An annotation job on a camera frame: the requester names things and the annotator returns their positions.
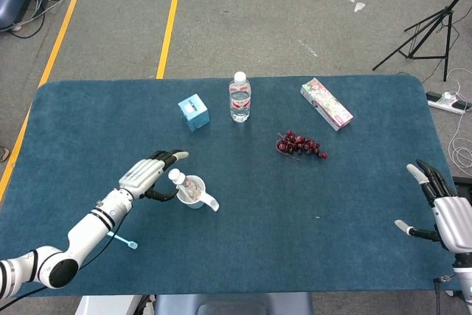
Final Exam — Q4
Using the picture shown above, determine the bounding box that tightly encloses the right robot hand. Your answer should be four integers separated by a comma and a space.
394, 159, 472, 253

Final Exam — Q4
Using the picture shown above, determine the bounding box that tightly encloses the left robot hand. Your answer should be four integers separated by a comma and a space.
118, 150, 190, 202

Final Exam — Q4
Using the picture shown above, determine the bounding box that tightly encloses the floral white toothpaste tube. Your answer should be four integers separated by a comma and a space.
167, 168, 202, 204

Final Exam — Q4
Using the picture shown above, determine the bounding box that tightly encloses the light blue toothbrush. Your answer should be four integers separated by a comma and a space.
106, 231, 139, 251

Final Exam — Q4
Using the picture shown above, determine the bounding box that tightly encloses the floral long box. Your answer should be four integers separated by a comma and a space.
300, 77, 354, 132

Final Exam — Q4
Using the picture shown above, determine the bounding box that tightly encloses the small light blue carton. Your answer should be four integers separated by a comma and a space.
177, 94, 211, 133

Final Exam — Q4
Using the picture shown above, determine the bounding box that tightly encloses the white power strip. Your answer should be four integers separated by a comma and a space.
426, 90, 472, 115

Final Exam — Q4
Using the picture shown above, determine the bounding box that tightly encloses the clear water bottle red label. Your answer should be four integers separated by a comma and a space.
229, 71, 253, 124

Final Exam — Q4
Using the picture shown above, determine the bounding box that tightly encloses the blue table mat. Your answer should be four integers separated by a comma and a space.
0, 74, 460, 298

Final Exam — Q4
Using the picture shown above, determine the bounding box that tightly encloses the robot torso base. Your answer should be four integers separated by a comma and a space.
75, 292, 314, 315

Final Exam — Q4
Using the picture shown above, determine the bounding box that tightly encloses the bunch of red grapes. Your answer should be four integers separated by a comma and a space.
275, 130, 329, 162

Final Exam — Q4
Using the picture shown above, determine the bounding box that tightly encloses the black tripod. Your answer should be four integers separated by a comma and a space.
372, 0, 472, 83

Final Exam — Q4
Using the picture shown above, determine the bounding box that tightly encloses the pale blue cup with handle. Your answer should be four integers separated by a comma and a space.
175, 173, 220, 212

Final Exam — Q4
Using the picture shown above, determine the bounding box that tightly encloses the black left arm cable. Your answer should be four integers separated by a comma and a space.
0, 210, 126, 311

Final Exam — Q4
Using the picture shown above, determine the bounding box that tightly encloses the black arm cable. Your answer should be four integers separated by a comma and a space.
0, 210, 126, 311
433, 275, 457, 315

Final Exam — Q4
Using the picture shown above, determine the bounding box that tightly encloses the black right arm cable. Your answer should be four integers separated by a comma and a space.
433, 275, 457, 315

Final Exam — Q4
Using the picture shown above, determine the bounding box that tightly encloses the white floor cable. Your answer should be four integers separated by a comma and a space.
448, 67, 472, 174

